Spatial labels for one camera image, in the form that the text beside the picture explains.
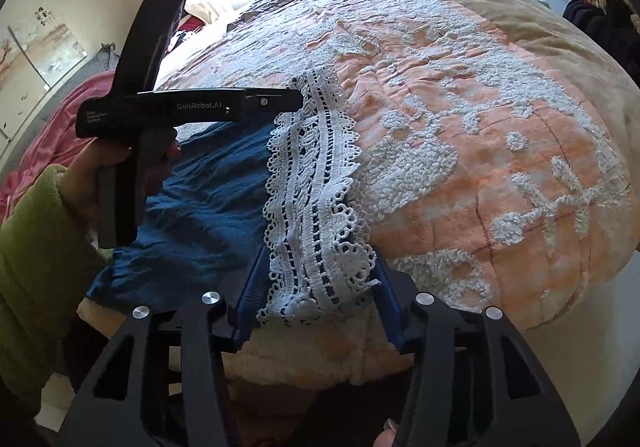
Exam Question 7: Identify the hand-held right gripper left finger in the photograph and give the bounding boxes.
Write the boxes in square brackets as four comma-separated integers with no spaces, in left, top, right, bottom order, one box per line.
[57,247,273,447]

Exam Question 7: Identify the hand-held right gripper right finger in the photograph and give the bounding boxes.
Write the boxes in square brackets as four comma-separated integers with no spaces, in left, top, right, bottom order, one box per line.
[372,259,581,447]

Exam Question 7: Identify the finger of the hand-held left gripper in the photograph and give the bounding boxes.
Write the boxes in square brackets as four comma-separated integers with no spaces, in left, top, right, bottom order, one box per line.
[57,247,273,447]
[244,88,305,122]

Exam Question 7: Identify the blue denim pants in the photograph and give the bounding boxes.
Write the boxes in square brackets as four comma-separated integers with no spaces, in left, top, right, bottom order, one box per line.
[85,67,398,328]

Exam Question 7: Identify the person's left forearm, green sleeve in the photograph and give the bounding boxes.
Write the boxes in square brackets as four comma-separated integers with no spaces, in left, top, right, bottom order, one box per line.
[0,164,113,408]

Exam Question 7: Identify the person's left hand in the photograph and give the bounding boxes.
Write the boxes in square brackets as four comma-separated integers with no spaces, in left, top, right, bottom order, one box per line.
[61,137,182,200]

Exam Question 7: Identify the person's right hand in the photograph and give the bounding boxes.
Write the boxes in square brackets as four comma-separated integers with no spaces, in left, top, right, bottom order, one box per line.
[375,418,401,447]

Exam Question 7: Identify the pile of colourful clothes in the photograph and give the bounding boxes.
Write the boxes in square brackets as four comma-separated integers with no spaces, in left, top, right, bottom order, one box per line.
[167,14,211,50]

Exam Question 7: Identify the pink blanket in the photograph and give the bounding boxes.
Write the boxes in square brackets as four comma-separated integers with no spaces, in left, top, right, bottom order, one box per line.
[0,69,118,212]

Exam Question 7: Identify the orange and white tufted quilt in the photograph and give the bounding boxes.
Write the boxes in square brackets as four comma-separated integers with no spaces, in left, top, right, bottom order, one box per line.
[80,0,640,388]

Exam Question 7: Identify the dark clothes pile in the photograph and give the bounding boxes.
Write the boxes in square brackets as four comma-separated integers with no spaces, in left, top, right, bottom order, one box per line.
[564,0,640,82]

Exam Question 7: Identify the landscape wall painting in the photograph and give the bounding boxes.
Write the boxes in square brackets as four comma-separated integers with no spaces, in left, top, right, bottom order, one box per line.
[0,2,88,140]

